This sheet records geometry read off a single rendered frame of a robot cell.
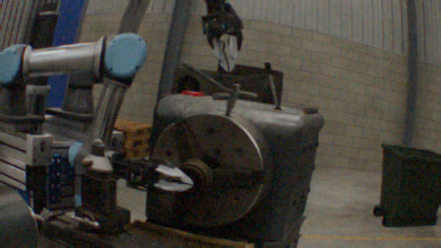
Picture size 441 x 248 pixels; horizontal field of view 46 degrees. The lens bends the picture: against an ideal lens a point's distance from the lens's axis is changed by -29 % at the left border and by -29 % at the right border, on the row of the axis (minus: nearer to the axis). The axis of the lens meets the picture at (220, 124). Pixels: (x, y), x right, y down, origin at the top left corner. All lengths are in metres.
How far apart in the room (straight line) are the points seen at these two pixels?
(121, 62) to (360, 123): 10.36
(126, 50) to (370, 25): 10.48
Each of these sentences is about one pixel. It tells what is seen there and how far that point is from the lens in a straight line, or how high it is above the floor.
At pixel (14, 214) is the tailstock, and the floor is 1.12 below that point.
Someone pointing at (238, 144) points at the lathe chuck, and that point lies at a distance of 1.85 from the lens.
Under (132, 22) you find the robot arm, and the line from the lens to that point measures 2.24.
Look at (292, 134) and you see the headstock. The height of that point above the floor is 1.20.
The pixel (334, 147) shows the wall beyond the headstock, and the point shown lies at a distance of 11.93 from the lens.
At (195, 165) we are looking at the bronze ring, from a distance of 1.76.
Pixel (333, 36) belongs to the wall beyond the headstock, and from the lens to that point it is 11.95.
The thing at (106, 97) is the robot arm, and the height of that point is 1.25.
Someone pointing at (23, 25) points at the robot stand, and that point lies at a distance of 2.11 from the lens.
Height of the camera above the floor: 1.35
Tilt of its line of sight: 4 degrees down
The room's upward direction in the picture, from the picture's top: 8 degrees clockwise
